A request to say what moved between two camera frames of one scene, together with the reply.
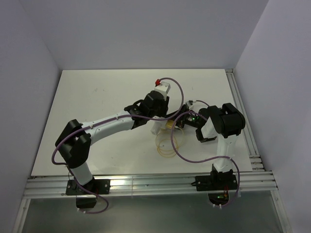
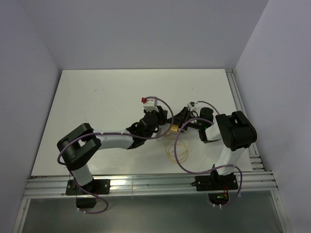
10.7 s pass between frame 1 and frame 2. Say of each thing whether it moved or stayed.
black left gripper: moved
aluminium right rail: stayed
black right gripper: stayed
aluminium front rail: stayed
